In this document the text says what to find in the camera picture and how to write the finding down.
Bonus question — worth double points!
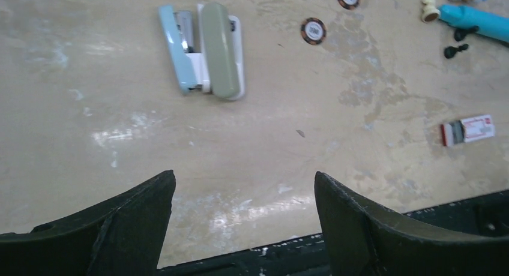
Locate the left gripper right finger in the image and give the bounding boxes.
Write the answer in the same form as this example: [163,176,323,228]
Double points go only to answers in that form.
[314,172,508,275]

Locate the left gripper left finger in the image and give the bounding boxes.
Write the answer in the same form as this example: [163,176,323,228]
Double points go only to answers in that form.
[1,170,176,275]

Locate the red white staple box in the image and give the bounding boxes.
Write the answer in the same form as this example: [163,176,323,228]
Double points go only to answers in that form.
[440,115,495,147]

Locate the light blue stapler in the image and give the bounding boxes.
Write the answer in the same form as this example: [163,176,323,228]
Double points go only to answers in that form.
[158,4,211,94]

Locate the green white stapler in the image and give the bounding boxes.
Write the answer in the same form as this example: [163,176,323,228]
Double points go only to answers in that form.
[197,2,245,101]

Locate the small black knob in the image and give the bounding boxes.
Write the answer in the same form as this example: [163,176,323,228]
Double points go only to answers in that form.
[453,26,479,42]
[444,44,469,59]

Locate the cream chess knight piece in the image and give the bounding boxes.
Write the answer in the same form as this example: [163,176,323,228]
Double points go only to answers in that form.
[421,0,441,23]

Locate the blue pen tool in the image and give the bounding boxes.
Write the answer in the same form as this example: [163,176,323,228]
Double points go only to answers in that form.
[439,4,508,43]

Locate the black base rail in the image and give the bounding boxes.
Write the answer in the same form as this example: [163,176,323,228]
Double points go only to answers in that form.
[157,174,508,275]

